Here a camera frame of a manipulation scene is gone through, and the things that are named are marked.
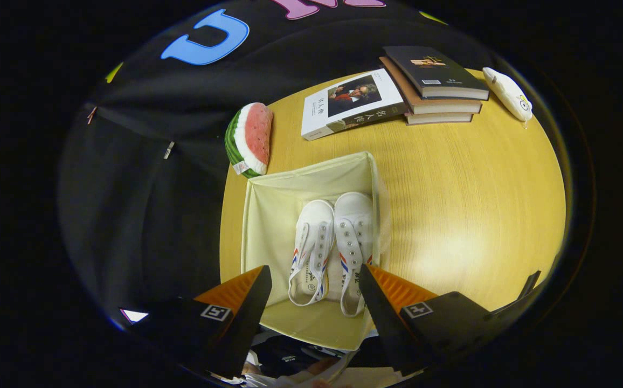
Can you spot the person's dark clothing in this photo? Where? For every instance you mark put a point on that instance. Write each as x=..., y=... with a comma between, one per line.
x=284, y=361

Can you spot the pink clothespin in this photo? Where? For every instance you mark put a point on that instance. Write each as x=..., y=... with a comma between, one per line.
x=91, y=115

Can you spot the thin pale cover book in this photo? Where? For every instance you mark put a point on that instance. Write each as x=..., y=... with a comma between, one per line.
x=438, y=118

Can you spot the beige fabric storage box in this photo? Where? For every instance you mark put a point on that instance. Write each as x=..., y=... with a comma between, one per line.
x=271, y=231

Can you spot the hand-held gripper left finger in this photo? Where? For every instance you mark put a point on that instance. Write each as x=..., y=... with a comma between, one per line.
x=244, y=323

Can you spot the laptop computer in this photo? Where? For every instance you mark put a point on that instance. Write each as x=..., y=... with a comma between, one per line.
x=133, y=315

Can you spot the white plush pouch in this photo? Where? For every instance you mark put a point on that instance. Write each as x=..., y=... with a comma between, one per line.
x=508, y=94

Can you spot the white portrait cover book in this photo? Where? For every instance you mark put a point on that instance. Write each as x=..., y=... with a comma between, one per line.
x=354, y=105

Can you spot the watermelon slice plush toy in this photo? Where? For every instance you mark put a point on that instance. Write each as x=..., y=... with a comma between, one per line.
x=255, y=134

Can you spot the black flat object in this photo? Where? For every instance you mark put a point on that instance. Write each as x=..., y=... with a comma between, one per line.
x=530, y=285

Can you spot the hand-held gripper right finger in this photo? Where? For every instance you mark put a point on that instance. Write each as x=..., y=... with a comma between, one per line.
x=384, y=323

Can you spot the brown cover book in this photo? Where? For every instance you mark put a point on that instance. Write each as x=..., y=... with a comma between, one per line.
x=441, y=106

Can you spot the white canvas shoe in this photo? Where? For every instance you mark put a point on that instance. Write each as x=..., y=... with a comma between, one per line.
x=353, y=237
x=314, y=242

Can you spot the silver clip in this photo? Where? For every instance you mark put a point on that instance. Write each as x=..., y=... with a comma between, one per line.
x=168, y=150

